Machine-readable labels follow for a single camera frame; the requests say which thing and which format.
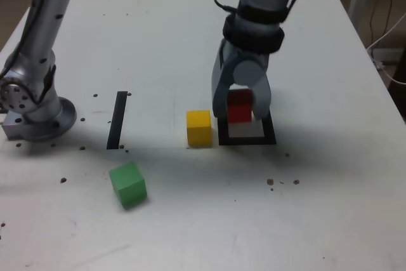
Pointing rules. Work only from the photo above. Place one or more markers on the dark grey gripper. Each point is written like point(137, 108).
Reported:
point(253, 55)

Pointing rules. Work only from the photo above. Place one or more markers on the black tape square outline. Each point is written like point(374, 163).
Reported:
point(247, 141)

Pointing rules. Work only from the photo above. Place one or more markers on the red cube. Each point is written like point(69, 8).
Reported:
point(239, 112)

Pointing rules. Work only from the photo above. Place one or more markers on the green cube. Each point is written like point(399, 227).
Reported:
point(128, 185)

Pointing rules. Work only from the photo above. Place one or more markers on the yellow cube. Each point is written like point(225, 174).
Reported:
point(199, 128)

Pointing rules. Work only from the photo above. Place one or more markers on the black tape strip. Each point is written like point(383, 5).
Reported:
point(115, 125)

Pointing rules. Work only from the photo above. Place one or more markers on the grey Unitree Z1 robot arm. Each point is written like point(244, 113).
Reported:
point(41, 30)

